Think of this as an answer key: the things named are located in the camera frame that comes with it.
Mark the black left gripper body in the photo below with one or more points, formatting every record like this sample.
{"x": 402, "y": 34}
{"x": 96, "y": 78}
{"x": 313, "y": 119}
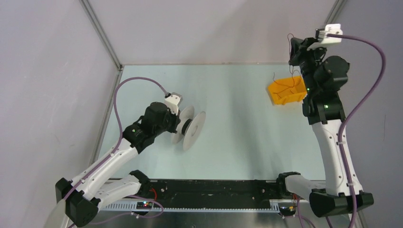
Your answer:
{"x": 169, "y": 124}

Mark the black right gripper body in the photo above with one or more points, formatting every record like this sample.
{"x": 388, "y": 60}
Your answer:
{"x": 310, "y": 60}

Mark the white plastic cable spool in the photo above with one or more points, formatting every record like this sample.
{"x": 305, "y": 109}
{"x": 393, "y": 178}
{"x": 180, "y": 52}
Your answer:
{"x": 189, "y": 128}

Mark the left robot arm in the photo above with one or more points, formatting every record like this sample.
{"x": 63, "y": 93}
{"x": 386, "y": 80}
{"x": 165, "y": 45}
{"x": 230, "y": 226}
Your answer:
{"x": 77, "y": 199}

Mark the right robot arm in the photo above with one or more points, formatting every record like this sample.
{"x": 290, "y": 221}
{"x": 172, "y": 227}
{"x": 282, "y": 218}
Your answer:
{"x": 342, "y": 193}

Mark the orange plastic bin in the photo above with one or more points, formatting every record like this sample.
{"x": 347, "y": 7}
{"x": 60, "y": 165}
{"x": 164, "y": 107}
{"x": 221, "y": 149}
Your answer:
{"x": 287, "y": 90}

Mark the left controller board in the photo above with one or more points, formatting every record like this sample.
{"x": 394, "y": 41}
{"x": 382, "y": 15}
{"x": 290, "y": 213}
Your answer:
{"x": 144, "y": 205}

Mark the controller board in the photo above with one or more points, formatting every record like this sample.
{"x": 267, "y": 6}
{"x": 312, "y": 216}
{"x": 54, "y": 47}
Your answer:
{"x": 144, "y": 205}
{"x": 287, "y": 211}

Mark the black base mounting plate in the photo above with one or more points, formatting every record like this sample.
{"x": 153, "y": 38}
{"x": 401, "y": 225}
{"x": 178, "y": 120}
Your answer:
{"x": 211, "y": 194}

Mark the right controller board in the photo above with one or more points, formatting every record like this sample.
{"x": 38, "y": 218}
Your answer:
{"x": 287, "y": 211}

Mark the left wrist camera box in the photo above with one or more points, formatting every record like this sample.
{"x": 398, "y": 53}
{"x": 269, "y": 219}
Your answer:
{"x": 173, "y": 100}

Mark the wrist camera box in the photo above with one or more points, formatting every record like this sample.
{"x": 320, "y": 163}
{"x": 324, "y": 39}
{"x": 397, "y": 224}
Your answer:
{"x": 173, "y": 100}
{"x": 323, "y": 40}

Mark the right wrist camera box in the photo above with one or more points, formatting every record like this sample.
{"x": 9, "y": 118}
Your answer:
{"x": 323, "y": 40}

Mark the right corner aluminium post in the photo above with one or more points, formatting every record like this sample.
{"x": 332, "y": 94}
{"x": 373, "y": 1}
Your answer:
{"x": 327, "y": 19}

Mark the corner aluminium post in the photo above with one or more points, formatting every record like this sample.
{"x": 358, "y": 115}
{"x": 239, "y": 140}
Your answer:
{"x": 327, "y": 19}
{"x": 94, "y": 20}

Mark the left corner aluminium post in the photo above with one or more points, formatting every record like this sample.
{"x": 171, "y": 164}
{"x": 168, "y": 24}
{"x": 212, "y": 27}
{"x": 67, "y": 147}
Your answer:
{"x": 94, "y": 20}

